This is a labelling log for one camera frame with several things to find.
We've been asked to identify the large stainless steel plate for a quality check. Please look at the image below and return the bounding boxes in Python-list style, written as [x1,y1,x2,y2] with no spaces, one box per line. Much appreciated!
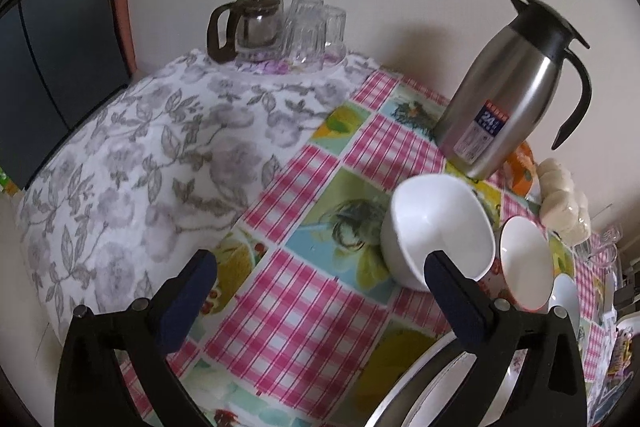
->
[362,332,533,427]

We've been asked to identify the clear glass mug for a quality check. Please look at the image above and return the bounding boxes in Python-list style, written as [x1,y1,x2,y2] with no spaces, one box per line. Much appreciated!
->
[575,204,624,269]

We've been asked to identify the grey floral white cloth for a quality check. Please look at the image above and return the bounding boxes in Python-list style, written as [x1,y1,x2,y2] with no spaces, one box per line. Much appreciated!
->
[17,49,383,339]

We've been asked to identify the pink checked tablecloth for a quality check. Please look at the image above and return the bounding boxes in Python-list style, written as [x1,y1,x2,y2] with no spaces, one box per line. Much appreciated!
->
[122,67,621,427]

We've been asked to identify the black power adapter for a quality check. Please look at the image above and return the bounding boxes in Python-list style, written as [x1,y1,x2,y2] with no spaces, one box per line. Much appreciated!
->
[617,274,640,309]

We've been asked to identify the bag of white steamed buns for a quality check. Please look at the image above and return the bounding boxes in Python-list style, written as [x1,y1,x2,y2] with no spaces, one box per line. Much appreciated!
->
[535,158,594,244]

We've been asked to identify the white square bowl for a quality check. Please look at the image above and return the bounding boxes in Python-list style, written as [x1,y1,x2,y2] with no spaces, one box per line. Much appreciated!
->
[380,174,496,292]

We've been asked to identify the dark blue cabinet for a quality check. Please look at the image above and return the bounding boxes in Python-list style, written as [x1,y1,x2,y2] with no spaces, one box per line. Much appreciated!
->
[0,0,132,191]

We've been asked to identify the orange board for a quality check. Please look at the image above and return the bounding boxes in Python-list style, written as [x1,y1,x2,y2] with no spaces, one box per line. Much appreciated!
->
[102,0,139,76]

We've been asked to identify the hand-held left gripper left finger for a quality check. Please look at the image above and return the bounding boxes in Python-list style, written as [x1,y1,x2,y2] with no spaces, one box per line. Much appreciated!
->
[54,249,218,427]

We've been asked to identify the white square floral plate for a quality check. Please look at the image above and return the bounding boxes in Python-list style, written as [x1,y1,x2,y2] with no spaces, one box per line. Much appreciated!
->
[400,348,482,427]

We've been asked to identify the strawberry print bowl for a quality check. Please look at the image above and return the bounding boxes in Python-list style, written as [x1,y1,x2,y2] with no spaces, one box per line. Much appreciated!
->
[492,216,555,313]

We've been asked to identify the stainless steel thermos jug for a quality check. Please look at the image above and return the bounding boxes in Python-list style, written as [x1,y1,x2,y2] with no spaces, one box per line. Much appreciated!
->
[434,0,593,181]

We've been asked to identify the colourful snack packets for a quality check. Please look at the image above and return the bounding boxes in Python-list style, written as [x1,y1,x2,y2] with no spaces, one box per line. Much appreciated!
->
[606,324,640,376]

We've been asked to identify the orange snack packet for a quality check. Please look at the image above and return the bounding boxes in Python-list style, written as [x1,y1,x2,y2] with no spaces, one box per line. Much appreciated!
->
[505,142,544,200]

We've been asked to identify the glass teapot with brown handle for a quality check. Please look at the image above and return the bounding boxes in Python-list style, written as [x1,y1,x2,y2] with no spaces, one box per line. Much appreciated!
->
[207,0,285,64]

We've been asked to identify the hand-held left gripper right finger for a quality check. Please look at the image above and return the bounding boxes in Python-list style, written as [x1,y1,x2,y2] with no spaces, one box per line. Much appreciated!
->
[424,251,588,427]

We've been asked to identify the clear ribbed drinking glass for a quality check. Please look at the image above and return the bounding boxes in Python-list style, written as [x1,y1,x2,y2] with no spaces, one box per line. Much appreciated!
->
[284,14,326,62]
[320,5,348,58]
[289,0,324,32]

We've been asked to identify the blue floral bowl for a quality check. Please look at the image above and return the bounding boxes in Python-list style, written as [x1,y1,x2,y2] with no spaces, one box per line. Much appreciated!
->
[547,273,582,334]

